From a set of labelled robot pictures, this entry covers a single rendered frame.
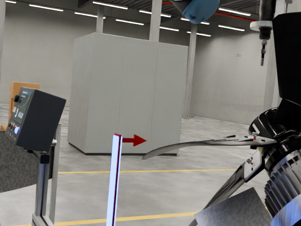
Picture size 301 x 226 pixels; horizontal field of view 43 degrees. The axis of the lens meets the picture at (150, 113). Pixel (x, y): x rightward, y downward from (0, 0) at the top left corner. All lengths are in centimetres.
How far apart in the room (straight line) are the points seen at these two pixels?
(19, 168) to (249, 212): 203
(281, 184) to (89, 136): 632
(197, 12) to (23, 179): 219
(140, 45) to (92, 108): 151
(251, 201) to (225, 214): 6
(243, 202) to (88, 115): 620
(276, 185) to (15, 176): 208
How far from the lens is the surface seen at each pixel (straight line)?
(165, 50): 757
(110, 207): 75
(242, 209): 88
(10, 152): 263
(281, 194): 85
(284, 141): 94
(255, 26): 90
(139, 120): 735
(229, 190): 101
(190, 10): 74
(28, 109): 125
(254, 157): 103
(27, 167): 276
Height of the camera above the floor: 128
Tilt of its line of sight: 3 degrees down
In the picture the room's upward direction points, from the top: 5 degrees clockwise
